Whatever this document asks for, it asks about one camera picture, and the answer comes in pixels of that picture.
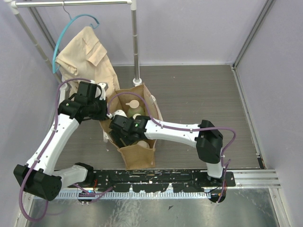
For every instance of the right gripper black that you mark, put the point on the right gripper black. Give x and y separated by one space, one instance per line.
117 136

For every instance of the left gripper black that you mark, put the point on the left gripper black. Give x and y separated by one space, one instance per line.
100 111

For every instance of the brown canvas bag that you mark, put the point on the brown canvas bag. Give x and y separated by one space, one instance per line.
134 156

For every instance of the green pump bottle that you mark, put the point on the green pump bottle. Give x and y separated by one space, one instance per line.
134 108

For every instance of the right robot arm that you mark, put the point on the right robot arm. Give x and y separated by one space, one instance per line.
207 140

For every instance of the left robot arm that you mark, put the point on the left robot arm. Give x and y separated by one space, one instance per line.
38 176

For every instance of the beige shirt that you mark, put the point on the beige shirt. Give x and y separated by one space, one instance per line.
85 57

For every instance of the teal clothes hanger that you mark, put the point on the teal clothes hanger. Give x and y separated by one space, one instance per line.
72 20

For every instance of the white clothes rack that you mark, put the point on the white clothes rack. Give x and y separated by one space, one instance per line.
15 5

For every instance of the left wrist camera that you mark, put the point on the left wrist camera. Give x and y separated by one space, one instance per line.
100 90

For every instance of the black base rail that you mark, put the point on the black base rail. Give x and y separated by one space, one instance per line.
181 180

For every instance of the white cable tray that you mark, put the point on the white cable tray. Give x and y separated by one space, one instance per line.
169 194

